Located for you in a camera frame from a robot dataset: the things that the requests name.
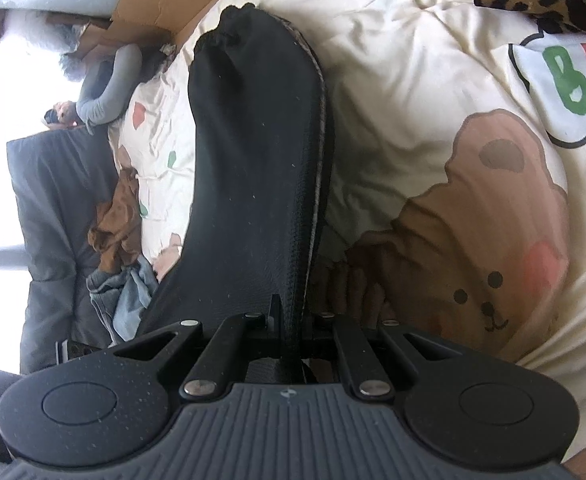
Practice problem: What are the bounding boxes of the black crumpled cloth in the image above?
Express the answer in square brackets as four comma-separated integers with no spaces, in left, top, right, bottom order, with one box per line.
[138,52,170,83]

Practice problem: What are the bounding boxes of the brown garment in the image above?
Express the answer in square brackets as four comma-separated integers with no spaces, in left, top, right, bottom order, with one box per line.
[88,167,144,273]

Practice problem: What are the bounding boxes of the pale blue plastic bag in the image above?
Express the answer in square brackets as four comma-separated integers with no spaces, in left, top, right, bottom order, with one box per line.
[58,22,104,83]

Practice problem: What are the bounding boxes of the grey neck pillow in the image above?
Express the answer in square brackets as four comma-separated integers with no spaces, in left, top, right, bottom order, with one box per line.
[76,44,144,136]

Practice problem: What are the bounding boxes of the cream bear print blanket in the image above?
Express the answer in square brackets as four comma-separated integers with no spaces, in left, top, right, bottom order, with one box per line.
[107,0,586,466]

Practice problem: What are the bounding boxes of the dark grey pillow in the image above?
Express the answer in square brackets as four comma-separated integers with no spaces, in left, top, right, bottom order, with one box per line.
[6,125,124,376]

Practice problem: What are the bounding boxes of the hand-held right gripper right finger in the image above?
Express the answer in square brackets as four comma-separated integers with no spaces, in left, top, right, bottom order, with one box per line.
[300,312,454,401]

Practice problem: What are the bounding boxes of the black pants with bear trim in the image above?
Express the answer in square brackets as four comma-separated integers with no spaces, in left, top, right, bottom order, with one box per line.
[138,4,335,386]

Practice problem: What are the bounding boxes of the blue denim garment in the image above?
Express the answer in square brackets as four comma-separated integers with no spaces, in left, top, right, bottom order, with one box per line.
[86,255,161,346]

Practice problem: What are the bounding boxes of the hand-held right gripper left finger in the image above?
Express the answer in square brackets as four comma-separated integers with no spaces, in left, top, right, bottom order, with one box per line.
[116,295,282,401]

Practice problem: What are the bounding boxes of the brown teddy bear toy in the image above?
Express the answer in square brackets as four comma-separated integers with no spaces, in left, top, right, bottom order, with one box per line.
[43,101,81,131]

